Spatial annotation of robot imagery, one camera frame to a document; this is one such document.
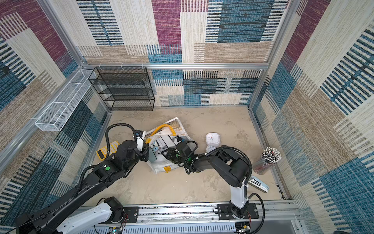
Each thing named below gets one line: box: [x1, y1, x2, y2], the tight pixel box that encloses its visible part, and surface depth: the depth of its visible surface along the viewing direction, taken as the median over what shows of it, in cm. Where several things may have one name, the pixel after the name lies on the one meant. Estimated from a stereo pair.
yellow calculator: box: [95, 140, 120, 161], surface depth 97 cm
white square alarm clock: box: [205, 132, 221, 148], surface depth 101 cm
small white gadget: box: [205, 145, 217, 154], surface depth 96 cm
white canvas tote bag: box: [145, 117, 193, 175], surface depth 89 cm
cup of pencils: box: [252, 146, 282, 176], surface depth 76 cm
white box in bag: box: [154, 134, 176, 153], surface depth 93 cm
